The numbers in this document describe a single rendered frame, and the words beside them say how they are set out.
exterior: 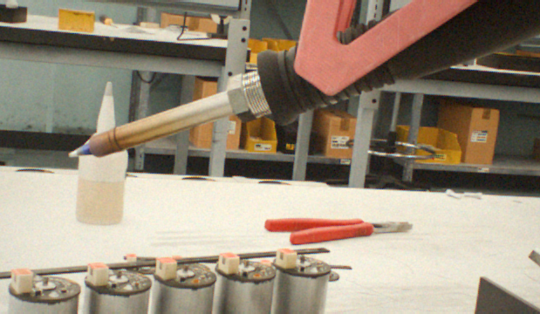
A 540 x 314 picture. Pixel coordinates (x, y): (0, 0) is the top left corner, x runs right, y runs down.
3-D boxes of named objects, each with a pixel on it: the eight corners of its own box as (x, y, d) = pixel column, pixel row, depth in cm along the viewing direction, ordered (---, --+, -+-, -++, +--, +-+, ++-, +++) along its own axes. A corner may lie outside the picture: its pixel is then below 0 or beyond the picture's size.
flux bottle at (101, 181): (128, 216, 67) (140, 83, 65) (112, 228, 64) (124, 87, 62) (85, 210, 67) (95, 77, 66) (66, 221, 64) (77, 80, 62)
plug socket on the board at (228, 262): (243, 273, 37) (245, 256, 36) (225, 275, 36) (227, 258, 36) (234, 267, 37) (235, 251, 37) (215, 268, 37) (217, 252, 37)
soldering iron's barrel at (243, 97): (92, 174, 30) (271, 115, 28) (76, 128, 30) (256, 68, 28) (108, 166, 31) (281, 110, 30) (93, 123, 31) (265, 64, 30)
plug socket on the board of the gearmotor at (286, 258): (300, 268, 38) (302, 252, 38) (283, 269, 38) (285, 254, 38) (290, 262, 39) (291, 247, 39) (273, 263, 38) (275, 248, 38)
